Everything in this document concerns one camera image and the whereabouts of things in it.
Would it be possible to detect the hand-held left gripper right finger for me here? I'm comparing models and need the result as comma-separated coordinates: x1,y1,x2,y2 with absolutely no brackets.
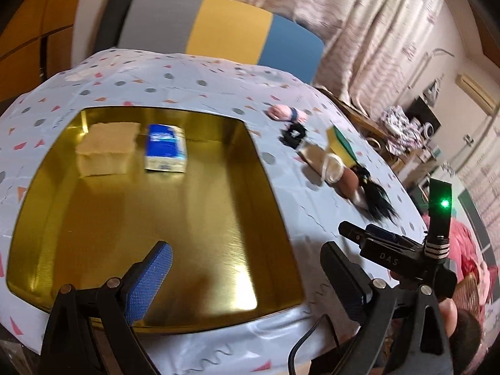
319,241,454,375

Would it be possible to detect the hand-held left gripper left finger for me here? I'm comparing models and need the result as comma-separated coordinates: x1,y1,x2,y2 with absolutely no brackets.
41,240,174,375

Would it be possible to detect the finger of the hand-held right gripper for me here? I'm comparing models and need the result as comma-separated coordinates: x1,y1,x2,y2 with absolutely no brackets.
338,221,370,248
366,224,407,245

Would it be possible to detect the gold metal tin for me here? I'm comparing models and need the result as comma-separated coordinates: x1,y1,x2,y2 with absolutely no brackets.
6,105,305,334

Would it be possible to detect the yellow sponge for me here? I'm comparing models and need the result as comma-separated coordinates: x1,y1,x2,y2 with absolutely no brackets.
326,126,358,165

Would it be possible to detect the black hair clip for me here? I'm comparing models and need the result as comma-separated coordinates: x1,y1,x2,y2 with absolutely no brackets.
279,123,307,149

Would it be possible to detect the pink towel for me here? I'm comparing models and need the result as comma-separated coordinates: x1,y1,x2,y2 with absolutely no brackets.
267,103,307,123

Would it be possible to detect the person's right hand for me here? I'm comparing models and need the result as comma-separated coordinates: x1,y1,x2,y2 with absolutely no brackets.
439,299,461,338

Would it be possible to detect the pink cushion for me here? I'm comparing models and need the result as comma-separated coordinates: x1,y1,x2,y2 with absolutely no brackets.
449,219,497,305

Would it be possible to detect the woven basket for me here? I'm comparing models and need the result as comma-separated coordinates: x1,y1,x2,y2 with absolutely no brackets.
453,271,481,313

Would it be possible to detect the pile of clothes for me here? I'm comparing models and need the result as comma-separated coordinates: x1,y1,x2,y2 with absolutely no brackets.
381,105,424,155

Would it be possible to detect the wooden side desk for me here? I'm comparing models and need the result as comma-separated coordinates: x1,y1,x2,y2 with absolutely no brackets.
320,88,426,173

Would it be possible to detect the black monitor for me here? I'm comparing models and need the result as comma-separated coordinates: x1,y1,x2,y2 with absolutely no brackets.
408,96,444,133

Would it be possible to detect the blue tissue packet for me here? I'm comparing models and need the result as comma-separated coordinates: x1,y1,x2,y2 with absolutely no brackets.
144,123,187,174

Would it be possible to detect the beige sponge block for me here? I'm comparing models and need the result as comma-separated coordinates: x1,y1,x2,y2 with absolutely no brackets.
75,122,141,177

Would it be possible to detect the beige patterned curtain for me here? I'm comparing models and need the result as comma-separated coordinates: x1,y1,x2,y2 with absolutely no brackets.
230,0,450,104

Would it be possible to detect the patterned light blue tablecloth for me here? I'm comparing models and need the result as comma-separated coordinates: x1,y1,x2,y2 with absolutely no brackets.
0,49,430,375

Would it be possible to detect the grey yellow blue chair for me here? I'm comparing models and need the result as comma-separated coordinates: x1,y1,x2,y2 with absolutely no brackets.
96,0,326,84

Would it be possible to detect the wooden cabinet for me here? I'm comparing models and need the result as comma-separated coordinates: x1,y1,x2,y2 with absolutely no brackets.
0,0,92,104

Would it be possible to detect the black cable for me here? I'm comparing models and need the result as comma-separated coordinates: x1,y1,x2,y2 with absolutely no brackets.
288,314,340,375

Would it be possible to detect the wall air conditioner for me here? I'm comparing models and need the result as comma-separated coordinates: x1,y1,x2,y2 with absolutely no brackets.
455,72,500,116

